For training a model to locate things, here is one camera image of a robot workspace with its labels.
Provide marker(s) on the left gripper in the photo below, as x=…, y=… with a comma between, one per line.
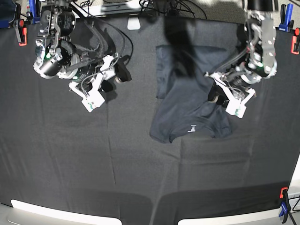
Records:
x=230, y=92

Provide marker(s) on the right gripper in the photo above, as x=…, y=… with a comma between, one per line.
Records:
x=99, y=73

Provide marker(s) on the dark grey t-shirt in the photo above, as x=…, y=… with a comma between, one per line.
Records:
x=183, y=91

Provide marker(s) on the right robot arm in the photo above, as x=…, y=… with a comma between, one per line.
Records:
x=56, y=55

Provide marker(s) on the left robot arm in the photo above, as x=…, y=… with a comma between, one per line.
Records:
x=233, y=78

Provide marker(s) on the black table cloth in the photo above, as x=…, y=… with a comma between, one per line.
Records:
x=53, y=153

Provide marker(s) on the orange clamp far right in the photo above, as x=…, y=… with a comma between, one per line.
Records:
x=295, y=46

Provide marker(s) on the blue clamp top right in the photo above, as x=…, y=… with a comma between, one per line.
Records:
x=285, y=16

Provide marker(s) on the blue clamp top left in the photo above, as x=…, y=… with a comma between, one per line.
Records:
x=33, y=11

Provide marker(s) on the orange clamp far left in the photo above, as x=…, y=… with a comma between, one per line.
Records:
x=21, y=32

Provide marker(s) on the orange blue clamp near right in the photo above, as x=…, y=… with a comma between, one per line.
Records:
x=285, y=212

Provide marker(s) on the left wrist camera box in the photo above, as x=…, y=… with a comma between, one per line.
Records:
x=236, y=108

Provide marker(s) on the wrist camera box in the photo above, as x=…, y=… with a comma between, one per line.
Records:
x=93, y=100
x=236, y=108

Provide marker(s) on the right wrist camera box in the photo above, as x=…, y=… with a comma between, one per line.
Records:
x=93, y=100

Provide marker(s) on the aluminium frame rail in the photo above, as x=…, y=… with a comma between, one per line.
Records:
x=132, y=7

